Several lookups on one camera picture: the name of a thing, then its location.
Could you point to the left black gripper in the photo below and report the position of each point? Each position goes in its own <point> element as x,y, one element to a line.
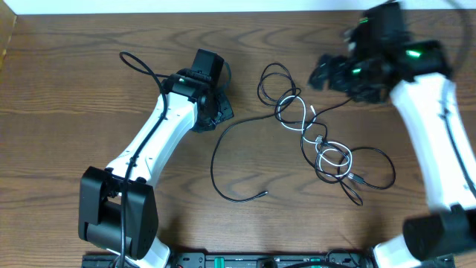
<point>226,112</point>

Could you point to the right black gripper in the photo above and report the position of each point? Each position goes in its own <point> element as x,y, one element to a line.
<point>340,64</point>

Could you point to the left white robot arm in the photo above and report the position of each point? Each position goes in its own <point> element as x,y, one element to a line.
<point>117,207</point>

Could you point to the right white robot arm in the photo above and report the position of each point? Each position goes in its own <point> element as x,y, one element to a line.
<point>424,94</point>

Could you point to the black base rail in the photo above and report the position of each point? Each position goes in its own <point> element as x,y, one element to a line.
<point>202,260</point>

